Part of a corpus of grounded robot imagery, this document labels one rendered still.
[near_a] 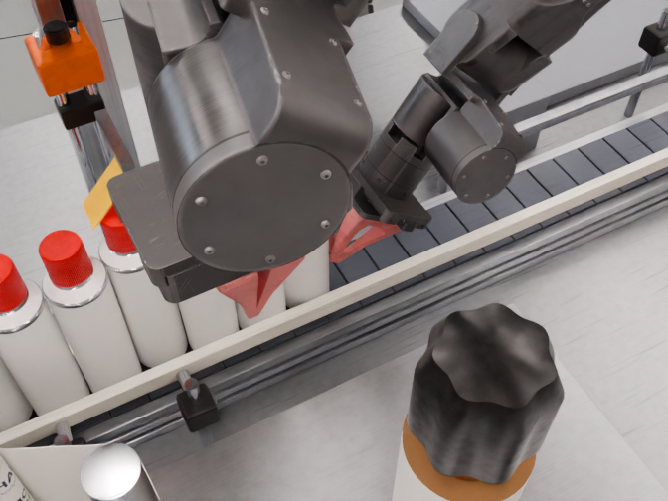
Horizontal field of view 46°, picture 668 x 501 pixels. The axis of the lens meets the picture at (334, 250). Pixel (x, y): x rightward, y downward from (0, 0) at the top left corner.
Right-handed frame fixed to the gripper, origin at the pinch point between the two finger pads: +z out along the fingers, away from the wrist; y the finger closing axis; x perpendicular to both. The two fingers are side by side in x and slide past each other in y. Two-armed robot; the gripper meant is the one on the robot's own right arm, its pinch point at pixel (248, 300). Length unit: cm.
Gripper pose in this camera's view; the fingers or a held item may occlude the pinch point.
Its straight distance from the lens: 44.6
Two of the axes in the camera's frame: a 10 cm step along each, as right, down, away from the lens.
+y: 8.8, -3.7, 3.0
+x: -4.8, -6.7, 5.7
